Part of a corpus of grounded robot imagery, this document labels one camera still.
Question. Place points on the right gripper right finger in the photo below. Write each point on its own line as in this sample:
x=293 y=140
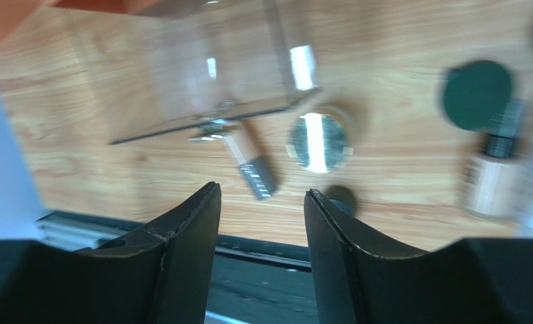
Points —
x=364 y=276

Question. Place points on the orange makeup drawer box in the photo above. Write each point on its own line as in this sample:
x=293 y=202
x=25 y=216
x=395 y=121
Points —
x=15 y=14

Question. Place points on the BB cream foundation bottle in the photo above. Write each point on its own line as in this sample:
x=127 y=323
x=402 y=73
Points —
x=494 y=169

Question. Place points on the green round puff near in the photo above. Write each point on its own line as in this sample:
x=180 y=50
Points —
x=476 y=93

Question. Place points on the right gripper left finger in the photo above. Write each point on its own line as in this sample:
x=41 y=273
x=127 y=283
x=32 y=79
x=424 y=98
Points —
x=165 y=283

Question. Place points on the open glass cream jar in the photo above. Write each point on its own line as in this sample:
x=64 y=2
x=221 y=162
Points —
x=322 y=140

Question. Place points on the black jar lid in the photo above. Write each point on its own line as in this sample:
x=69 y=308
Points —
x=343 y=198

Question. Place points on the clear acrylic drawer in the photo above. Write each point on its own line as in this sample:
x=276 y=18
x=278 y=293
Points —
x=158 y=71

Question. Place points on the beige concealer tube grey cap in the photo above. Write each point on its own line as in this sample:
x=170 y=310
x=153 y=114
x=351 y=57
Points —
x=251 y=161

